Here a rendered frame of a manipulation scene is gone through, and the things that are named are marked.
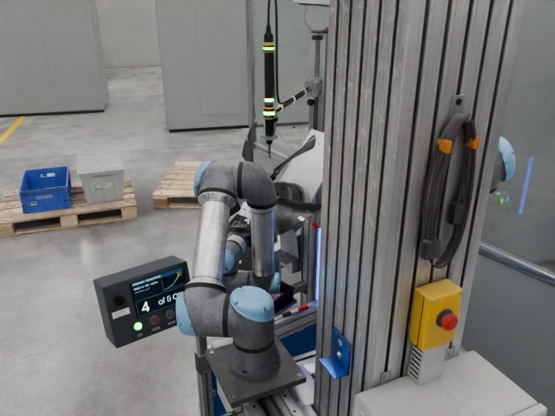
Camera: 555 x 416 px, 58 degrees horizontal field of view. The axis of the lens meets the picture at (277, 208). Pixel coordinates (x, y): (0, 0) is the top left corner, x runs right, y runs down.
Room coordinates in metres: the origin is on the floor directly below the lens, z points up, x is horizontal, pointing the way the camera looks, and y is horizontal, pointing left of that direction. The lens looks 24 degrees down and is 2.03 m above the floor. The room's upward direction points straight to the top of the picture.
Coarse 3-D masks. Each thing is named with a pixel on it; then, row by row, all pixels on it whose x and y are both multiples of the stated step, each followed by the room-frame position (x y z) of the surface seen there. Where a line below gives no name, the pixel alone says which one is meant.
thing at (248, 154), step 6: (252, 126) 2.32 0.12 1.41; (252, 132) 2.28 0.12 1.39; (246, 138) 2.35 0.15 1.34; (252, 138) 2.25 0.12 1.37; (246, 144) 2.33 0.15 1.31; (252, 144) 2.22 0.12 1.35; (246, 150) 2.32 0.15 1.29; (252, 150) 2.20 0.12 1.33; (246, 156) 2.31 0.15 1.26; (252, 156) 2.17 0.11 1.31; (252, 162) 2.16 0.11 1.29
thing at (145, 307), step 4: (140, 300) 1.22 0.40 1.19; (144, 300) 1.22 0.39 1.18; (148, 300) 1.23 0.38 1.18; (152, 300) 1.23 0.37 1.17; (136, 304) 1.21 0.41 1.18; (140, 304) 1.21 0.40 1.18; (144, 304) 1.22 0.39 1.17; (148, 304) 1.22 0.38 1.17; (152, 304) 1.23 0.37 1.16; (136, 308) 1.20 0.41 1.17; (140, 308) 1.21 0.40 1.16; (144, 308) 1.21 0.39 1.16; (148, 308) 1.22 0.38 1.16; (152, 308) 1.23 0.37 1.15; (140, 312) 1.21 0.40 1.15; (144, 312) 1.21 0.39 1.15; (148, 312) 1.22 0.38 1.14; (152, 312) 1.22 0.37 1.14; (140, 316) 1.20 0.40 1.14
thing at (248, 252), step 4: (236, 216) 1.97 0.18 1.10; (240, 216) 1.97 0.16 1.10; (244, 216) 1.97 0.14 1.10; (232, 220) 1.96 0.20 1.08; (236, 220) 1.96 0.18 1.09; (240, 220) 1.96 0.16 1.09; (236, 224) 1.95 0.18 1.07; (228, 228) 1.94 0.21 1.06; (232, 228) 1.94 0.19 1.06; (228, 232) 1.93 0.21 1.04; (248, 248) 1.88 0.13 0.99; (244, 252) 1.87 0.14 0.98; (248, 252) 1.87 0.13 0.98; (240, 256) 1.86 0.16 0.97; (244, 256) 1.86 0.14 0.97; (248, 256) 1.86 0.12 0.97; (244, 260) 1.85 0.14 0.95; (248, 260) 1.85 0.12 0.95; (244, 264) 1.83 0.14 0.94; (248, 264) 1.83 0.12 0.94; (240, 268) 1.82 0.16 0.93; (244, 268) 1.82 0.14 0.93; (248, 268) 1.82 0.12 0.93; (252, 268) 1.82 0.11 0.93
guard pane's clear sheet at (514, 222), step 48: (288, 0) 3.09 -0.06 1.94; (528, 0) 1.91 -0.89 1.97; (288, 48) 3.09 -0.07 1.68; (528, 48) 1.89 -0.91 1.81; (288, 96) 3.08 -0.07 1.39; (528, 96) 1.86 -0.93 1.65; (288, 144) 3.08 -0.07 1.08; (528, 144) 1.83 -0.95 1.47; (528, 192) 1.79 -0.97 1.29; (528, 240) 1.76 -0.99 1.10
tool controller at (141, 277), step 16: (128, 272) 1.28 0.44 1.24; (144, 272) 1.26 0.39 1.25; (160, 272) 1.27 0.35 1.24; (176, 272) 1.30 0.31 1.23; (96, 288) 1.24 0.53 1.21; (112, 288) 1.19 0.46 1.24; (128, 288) 1.21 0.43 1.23; (144, 288) 1.23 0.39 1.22; (160, 288) 1.26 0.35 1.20; (176, 288) 1.28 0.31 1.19; (112, 304) 1.18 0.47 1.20; (128, 304) 1.20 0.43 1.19; (160, 304) 1.24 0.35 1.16; (112, 320) 1.16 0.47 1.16; (128, 320) 1.18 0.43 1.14; (144, 320) 1.20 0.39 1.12; (160, 320) 1.23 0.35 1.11; (176, 320) 1.25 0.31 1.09; (112, 336) 1.15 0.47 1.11; (128, 336) 1.17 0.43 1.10; (144, 336) 1.19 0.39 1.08
